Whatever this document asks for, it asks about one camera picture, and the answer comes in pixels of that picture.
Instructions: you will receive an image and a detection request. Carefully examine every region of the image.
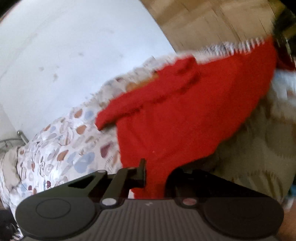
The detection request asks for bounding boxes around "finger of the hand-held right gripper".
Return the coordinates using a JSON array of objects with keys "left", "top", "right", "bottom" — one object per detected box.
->
[{"left": 272, "top": 27, "right": 292, "bottom": 69}]

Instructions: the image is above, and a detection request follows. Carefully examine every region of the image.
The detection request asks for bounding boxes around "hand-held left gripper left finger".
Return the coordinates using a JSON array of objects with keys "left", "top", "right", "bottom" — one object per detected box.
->
[{"left": 67, "top": 159, "right": 147, "bottom": 207}]

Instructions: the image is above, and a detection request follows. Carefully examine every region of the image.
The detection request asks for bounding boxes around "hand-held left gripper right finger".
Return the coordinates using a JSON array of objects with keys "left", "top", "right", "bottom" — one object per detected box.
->
[{"left": 165, "top": 167, "right": 234, "bottom": 206}]

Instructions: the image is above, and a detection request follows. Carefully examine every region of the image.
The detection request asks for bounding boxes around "red long-sleeved sweater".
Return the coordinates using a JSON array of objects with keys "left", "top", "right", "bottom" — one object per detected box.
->
[{"left": 95, "top": 37, "right": 281, "bottom": 200}]

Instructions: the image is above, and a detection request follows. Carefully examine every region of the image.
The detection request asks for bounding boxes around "patterned white duvet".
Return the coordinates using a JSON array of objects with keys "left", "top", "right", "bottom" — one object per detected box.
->
[{"left": 0, "top": 39, "right": 296, "bottom": 239}]

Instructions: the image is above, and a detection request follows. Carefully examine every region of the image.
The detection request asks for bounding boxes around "metal scrollwork headboard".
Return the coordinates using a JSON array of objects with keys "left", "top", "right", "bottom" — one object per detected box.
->
[{"left": 0, "top": 130, "right": 29, "bottom": 152}]

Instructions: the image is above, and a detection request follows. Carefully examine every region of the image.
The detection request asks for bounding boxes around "grey patterned pillow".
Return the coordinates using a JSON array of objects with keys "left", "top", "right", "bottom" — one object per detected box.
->
[{"left": 0, "top": 148, "right": 22, "bottom": 186}]

